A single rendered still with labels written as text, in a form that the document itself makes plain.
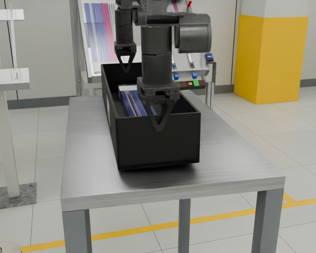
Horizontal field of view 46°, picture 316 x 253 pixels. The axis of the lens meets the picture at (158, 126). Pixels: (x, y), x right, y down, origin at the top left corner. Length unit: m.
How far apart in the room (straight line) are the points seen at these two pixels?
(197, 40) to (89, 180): 0.34
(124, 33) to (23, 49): 2.82
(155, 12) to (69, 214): 0.40
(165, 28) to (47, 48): 3.35
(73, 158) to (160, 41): 0.35
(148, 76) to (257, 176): 0.30
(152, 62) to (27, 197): 1.78
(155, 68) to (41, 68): 3.37
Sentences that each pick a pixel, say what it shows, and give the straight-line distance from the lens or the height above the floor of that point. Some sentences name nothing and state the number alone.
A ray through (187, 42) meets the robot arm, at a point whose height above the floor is 1.07.
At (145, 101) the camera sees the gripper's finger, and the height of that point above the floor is 0.96.
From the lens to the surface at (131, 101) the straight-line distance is 1.06.
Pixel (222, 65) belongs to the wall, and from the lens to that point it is 4.46.
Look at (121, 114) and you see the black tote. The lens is 1.07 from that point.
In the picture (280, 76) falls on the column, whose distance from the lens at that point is 4.22.
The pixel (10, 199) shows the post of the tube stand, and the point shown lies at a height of 0.01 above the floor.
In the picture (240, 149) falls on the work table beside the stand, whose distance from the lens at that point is 0.91.
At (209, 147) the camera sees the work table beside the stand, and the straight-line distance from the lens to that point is 0.91.
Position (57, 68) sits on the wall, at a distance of 4.02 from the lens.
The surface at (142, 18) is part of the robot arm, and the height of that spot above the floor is 1.07.
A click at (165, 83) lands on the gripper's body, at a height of 0.99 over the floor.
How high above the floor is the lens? 1.16
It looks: 20 degrees down
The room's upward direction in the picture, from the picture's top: straight up
